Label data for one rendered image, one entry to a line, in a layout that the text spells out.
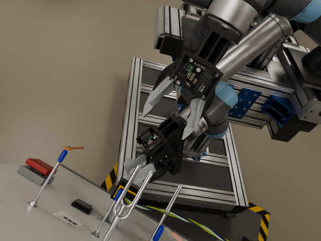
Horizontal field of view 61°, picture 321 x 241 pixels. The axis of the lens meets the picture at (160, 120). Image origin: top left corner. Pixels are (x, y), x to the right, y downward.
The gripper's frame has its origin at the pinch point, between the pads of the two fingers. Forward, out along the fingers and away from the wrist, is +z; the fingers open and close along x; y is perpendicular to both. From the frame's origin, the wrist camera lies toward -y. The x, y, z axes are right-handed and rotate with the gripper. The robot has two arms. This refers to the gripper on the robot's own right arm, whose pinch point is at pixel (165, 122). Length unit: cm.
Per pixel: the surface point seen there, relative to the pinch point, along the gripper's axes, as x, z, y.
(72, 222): -5.6, 18.7, 14.1
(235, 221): 84, 72, -118
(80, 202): -6.6, 21.8, 5.3
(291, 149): 126, 22, -202
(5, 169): -22.1, 22.1, 6.9
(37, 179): -16.3, 21.8, 5.2
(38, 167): -17.5, 20.2, 4.0
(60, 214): -7.9, 19.0, 13.6
